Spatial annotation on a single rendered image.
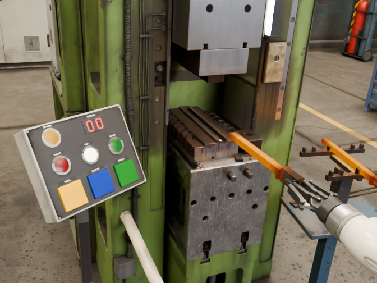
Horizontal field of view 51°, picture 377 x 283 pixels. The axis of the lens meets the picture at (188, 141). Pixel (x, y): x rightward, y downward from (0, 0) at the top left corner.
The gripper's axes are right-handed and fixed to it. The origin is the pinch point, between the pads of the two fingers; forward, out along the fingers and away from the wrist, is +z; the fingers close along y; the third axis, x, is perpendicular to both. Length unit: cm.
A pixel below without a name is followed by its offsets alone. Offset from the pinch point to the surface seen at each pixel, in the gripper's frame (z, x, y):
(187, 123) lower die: 67, -8, -6
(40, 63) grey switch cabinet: 574, -106, -42
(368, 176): 10.4, -13.0, 46.3
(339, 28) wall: 624, -70, 598
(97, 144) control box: 31, 5, -52
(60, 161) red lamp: 24, 4, -64
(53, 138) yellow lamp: 28, 10, -66
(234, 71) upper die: 44.2, 21.5, 2.1
